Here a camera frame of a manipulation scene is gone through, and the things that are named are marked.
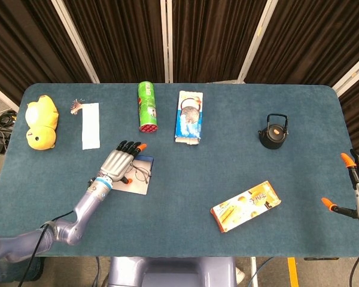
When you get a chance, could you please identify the blue floor cable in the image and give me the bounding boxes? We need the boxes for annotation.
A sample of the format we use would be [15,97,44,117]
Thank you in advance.
[247,256,275,287]

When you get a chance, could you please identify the lavender robot base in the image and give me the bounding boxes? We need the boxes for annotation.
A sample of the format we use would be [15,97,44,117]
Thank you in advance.
[107,256,238,287]

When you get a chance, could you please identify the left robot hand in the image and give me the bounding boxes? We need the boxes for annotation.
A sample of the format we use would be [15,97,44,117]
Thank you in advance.
[96,140,148,184]

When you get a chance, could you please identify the blue and white cookie box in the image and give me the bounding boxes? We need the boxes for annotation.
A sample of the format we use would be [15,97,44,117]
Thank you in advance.
[174,90,203,146]

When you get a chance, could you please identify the white paper strip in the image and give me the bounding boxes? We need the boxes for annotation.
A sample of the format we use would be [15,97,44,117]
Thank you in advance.
[81,102,101,151]

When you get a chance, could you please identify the blue-green table mat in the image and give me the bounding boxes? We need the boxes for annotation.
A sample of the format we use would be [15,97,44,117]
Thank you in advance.
[0,83,359,258]

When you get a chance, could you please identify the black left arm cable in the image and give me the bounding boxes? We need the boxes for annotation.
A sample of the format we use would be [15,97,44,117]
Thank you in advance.
[17,210,75,287]

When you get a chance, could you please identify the small frayed tassel bundle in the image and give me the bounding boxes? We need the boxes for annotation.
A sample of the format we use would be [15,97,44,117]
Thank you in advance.
[70,99,87,115]

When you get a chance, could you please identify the yellow plush duck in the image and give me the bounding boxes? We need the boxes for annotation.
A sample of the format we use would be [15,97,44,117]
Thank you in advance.
[25,94,60,150]

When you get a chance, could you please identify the yellow and orange snack box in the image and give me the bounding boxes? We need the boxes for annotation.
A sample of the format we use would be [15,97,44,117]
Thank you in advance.
[209,180,282,233]

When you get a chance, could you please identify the white table leg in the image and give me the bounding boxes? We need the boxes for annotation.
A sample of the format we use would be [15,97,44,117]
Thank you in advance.
[250,257,258,287]

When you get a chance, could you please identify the black-rimmed eyeglasses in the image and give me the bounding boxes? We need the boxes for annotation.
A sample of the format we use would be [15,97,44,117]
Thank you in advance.
[127,163,153,184]

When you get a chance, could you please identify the white partition frame post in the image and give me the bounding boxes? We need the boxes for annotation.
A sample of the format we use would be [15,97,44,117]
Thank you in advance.
[331,49,359,97]
[159,0,174,84]
[236,0,279,84]
[50,0,101,84]

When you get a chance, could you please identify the blue and white glasses case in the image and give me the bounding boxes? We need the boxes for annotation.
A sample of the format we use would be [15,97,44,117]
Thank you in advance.
[111,154,155,196]

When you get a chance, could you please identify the black cast iron teapot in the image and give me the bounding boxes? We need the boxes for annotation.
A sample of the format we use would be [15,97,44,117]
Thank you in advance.
[257,113,290,150]

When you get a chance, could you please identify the black cable bundle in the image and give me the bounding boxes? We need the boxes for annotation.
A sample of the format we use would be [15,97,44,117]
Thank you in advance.
[0,109,17,130]

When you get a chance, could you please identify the green cylindrical chip can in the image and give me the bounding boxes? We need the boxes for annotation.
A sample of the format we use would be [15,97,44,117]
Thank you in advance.
[137,81,159,133]

